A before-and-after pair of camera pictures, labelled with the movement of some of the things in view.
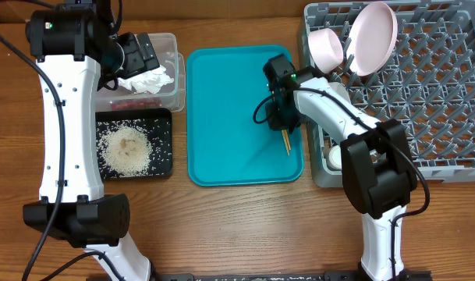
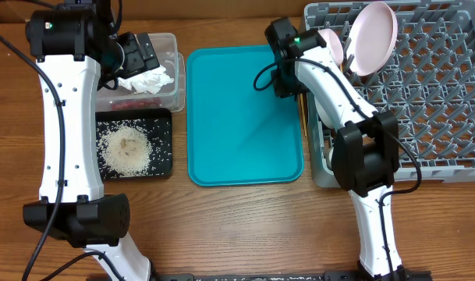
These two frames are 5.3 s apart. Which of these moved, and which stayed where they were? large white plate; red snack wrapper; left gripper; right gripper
Moved: right gripper
Stayed: large white plate; left gripper; red snack wrapper
